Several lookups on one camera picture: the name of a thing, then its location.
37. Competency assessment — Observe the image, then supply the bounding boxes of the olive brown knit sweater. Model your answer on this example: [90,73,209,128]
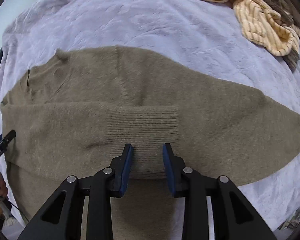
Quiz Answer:
[1,47,300,239]

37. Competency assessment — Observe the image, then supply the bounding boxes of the lavender plush bed blanket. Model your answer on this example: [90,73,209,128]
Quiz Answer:
[0,0,300,240]

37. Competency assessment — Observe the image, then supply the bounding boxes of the cream striped garment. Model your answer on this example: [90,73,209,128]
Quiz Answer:
[169,0,300,72]

